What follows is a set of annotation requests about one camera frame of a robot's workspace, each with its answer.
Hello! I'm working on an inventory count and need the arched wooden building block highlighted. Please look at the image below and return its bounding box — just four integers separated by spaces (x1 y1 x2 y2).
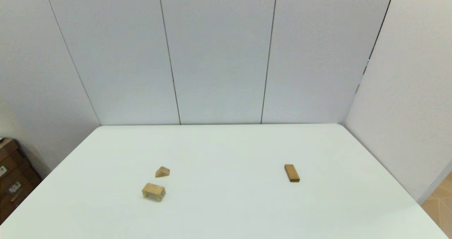
142 183 166 202

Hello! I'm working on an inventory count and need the rectangular wooden building block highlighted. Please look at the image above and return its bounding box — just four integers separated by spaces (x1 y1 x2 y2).
284 164 301 183

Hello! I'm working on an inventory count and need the labelled brown cardboard box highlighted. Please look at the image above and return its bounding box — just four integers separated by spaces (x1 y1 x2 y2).
0 177 42 225
0 151 33 196

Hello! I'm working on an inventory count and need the small brown cardboard box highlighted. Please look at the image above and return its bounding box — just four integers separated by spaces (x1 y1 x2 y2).
0 138 19 162

